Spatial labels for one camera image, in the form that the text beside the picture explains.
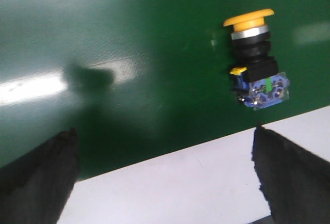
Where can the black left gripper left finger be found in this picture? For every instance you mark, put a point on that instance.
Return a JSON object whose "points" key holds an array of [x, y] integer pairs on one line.
{"points": [[36, 186]]}

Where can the green conveyor belt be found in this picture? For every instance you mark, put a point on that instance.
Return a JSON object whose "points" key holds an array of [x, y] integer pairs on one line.
{"points": [[141, 78]]}

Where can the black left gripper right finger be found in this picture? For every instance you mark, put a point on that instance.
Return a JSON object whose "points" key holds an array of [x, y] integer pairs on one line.
{"points": [[293, 180]]}

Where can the yellow mushroom push button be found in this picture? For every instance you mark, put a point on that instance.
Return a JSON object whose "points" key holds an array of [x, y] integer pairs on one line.
{"points": [[258, 83]]}

